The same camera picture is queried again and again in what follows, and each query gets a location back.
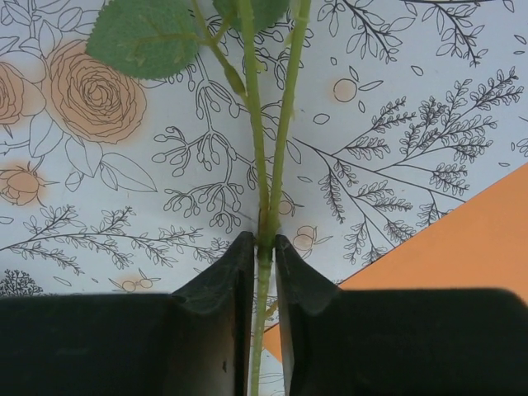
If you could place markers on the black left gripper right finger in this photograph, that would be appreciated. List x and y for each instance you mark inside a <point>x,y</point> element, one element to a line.
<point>412,346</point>

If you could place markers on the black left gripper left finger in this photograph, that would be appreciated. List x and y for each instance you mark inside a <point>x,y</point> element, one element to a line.
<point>123,346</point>

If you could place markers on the orange wrapping paper sheet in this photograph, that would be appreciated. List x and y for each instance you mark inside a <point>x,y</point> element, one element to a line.
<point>453,247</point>

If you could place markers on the fake flower bouquet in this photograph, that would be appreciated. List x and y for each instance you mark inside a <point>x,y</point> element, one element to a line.
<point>144,41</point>

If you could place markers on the floral print table cloth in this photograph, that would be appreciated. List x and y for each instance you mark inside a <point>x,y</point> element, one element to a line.
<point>123,165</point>

